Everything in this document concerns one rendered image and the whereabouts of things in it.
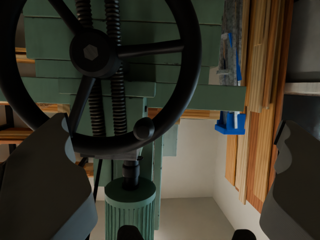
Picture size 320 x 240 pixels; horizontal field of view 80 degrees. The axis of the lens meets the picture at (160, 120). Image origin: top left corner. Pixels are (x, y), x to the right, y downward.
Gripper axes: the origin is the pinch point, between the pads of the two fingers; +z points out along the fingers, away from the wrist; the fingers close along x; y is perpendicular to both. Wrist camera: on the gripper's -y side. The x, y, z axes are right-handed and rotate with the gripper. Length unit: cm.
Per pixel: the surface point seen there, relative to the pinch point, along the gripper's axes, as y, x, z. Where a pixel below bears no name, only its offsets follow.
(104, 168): 55, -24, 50
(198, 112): 23, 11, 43
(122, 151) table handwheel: 12.4, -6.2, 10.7
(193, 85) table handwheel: 3.4, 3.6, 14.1
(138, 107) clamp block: 10.6, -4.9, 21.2
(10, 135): 133, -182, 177
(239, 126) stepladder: 62, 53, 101
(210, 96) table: 11.9, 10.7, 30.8
